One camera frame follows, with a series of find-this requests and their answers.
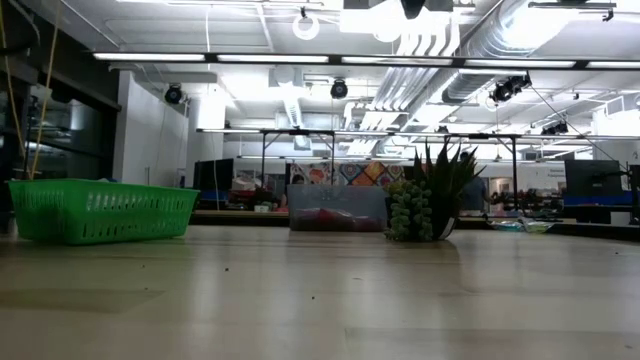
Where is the grey translucent plastic bin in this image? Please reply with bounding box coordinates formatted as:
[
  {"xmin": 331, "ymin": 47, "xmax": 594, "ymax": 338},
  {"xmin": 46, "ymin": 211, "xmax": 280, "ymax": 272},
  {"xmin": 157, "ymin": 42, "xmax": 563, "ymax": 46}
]
[{"xmin": 287, "ymin": 183, "xmax": 390, "ymax": 233}]

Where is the green plastic basket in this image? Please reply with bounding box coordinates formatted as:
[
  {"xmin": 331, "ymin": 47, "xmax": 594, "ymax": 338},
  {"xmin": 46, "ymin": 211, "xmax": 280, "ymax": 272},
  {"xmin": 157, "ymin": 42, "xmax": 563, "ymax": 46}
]
[{"xmin": 8, "ymin": 178, "xmax": 200, "ymax": 246}]

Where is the person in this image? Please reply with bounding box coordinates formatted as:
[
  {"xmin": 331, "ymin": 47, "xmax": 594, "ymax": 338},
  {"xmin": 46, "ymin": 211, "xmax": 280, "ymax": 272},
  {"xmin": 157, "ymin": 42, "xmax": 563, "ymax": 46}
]
[
  {"xmin": 459, "ymin": 151, "xmax": 492, "ymax": 212},
  {"xmin": 282, "ymin": 173, "xmax": 307, "ymax": 212}
]

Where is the colourful patterned quilt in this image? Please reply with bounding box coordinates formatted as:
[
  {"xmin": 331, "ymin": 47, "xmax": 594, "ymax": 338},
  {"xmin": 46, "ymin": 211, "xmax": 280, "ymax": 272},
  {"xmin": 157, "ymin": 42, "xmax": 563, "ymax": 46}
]
[{"xmin": 288, "ymin": 162, "xmax": 407, "ymax": 187}]

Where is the black computer monitor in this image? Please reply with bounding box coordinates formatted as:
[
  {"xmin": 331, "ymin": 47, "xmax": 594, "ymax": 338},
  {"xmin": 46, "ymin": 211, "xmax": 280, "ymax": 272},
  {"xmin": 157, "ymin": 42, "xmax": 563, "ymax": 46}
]
[
  {"xmin": 193, "ymin": 158, "xmax": 235, "ymax": 192},
  {"xmin": 564, "ymin": 159, "xmax": 624, "ymax": 197}
]

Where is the white LED light strip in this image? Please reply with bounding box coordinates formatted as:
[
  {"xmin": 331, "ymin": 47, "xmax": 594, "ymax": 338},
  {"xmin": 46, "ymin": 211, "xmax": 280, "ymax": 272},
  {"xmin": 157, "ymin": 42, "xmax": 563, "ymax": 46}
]
[
  {"xmin": 217, "ymin": 53, "xmax": 330, "ymax": 64},
  {"xmin": 93, "ymin": 52, "xmax": 206, "ymax": 62},
  {"xmin": 342, "ymin": 56, "xmax": 454, "ymax": 66},
  {"xmin": 464, "ymin": 59, "xmax": 576, "ymax": 69},
  {"xmin": 587, "ymin": 61, "xmax": 640, "ymax": 70}
]

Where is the blue desk panel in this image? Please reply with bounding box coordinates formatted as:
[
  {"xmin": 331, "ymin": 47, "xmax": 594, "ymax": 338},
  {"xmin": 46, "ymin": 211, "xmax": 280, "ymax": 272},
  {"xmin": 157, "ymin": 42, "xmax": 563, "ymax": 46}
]
[{"xmin": 563, "ymin": 194, "xmax": 640, "ymax": 207}]

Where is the black background workstation frame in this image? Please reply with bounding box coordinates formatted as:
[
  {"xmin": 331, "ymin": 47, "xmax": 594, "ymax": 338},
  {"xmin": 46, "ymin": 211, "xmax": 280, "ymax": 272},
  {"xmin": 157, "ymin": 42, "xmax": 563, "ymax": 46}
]
[{"xmin": 197, "ymin": 128, "xmax": 640, "ymax": 214}]

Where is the white cable coil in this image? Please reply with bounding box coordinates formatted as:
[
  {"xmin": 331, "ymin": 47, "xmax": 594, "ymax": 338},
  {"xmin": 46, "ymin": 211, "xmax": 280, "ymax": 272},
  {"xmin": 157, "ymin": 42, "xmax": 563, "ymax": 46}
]
[{"xmin": 292, "ymin": 12, "xmax": 321, "ymax": 41}]

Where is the silver ventilation duct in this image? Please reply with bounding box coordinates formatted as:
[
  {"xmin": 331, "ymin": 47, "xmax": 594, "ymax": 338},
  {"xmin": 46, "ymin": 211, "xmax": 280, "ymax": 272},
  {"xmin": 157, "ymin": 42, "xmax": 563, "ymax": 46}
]
[{"xmin": 439, "ymin": 0, "xmax": 539, "ymax": 105}]

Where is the yellow extension cable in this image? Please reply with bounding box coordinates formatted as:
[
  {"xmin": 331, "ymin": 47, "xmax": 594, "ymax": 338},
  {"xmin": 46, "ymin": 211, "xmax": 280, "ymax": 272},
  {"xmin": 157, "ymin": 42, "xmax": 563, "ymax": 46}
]
[{"xmin": 0, "ymin": 0, "xmax": 61, "ymax": 182}]

